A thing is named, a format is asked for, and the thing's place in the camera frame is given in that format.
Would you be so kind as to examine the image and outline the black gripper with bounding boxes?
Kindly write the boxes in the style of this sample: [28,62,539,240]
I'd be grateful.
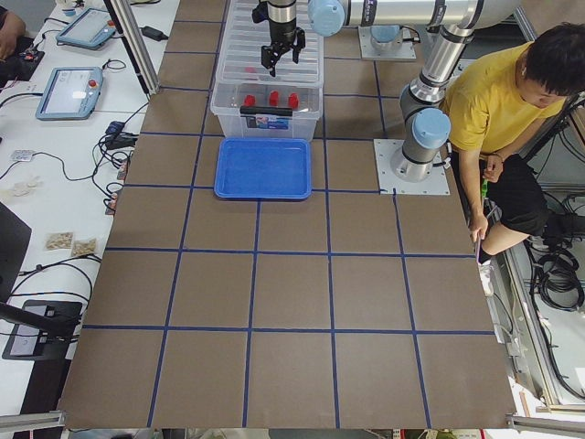
[261,4,305,77]

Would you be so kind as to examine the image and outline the red block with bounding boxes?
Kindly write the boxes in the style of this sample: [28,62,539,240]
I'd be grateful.
[242,94,256,107]
[287,92,300,110]
[269,91,280,107]

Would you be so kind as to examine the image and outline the clear plastic box lid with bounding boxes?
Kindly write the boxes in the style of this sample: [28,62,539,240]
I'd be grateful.
[216,1,324,88]

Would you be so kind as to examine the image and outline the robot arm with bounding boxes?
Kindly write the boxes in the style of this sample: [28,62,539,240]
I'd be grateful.
[370,25,403,58]
[307,0,519,182]

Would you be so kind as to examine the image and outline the clear plastic storage box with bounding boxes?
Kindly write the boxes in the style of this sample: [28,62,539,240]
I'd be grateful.
[210,1,324,141]

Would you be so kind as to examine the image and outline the blue plastic tray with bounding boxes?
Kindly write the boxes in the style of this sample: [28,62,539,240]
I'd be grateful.
[214,138,312,200]

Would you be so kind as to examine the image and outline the black power adapter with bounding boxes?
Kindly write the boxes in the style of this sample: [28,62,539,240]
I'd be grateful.
[141,26,168,41]

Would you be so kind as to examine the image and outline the far teach pendant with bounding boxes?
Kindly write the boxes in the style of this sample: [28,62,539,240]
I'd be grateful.
[56,8,116,50]

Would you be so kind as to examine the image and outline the teach pendant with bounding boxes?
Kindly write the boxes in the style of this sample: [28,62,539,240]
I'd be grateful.
[36,67,103,121]
[56,8,116,50]

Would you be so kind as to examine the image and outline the person in yellow shirt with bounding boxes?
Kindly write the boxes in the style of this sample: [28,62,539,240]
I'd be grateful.
[441,23,584,271]

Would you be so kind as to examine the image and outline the near teach pendant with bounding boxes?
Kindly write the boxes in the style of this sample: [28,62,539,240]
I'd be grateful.
[36,67,103,121]

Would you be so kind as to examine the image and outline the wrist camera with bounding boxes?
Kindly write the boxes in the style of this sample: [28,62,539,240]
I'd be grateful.
[251,1,269,24]

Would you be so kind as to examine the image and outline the black box latch handle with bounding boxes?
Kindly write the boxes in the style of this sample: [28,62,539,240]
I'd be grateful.
[239,106,293,117]

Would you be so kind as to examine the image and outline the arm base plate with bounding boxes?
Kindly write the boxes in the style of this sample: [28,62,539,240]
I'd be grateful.
[373,139,451,196]
[358,25,420,62]

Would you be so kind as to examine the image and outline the aluminium frame post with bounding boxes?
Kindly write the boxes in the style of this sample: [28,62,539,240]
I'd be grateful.
[104,0,160,96]

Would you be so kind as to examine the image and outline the coiled black cables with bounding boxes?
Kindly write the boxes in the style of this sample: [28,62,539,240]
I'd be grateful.
[532,249,584,312]

